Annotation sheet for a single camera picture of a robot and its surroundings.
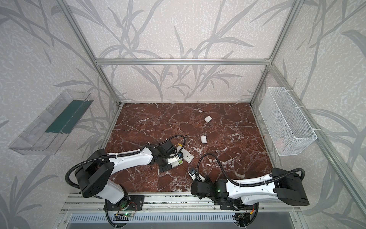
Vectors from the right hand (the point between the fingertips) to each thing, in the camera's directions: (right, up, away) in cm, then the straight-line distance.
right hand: (195, 179), depth 80 cm
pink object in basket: (+44, +21, -7) cm, 49 cm away
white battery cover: (+11, +34, +29) cm, 45 cm away
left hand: (-15, +8, +7) cm, 19 cm away
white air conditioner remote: (-12, +10, -2) cm, 16 cm away
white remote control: (-5, +11, +8) cm, 14 cm away
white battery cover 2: (+6, +19, +19) cm, 28 cm away
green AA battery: (-9, +8, +6) cm, 14 cm away
